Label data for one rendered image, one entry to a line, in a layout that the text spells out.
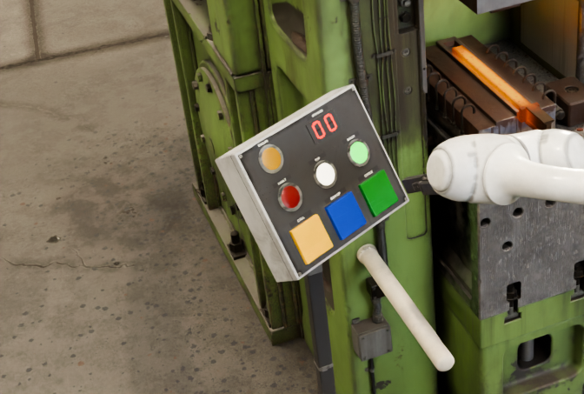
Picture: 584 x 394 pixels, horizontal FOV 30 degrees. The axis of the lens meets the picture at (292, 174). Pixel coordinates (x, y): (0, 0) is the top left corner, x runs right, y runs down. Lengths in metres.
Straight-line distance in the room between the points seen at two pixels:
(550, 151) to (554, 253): 0.92
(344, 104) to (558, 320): 0.96
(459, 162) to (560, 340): 1.36
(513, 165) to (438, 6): 1.22
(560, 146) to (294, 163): 0.57
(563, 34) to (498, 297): 0.67
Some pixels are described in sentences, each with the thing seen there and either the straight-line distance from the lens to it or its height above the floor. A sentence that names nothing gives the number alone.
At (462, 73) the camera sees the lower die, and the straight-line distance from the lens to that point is 2.74.
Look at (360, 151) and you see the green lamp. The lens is 2.26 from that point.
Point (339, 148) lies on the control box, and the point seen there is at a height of 1.11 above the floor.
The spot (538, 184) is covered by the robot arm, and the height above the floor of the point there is 1.33.
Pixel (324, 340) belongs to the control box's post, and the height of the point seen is 0.60.
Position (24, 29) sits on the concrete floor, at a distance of 5.83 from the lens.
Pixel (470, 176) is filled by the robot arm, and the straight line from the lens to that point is 1.76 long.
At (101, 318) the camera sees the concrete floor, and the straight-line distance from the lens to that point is 3.69.
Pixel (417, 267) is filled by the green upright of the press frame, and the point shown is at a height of 0.52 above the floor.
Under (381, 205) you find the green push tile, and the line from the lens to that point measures 2.28.
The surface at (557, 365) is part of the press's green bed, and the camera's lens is 3.11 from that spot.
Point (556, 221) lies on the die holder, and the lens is 2.71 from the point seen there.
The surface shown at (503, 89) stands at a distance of 2.63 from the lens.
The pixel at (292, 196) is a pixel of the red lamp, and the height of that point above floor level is 1.09.
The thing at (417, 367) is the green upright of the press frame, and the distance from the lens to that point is 3.08.
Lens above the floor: 2.30
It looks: 33 degrees down
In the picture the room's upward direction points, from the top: 7 degrees counter-clockwise
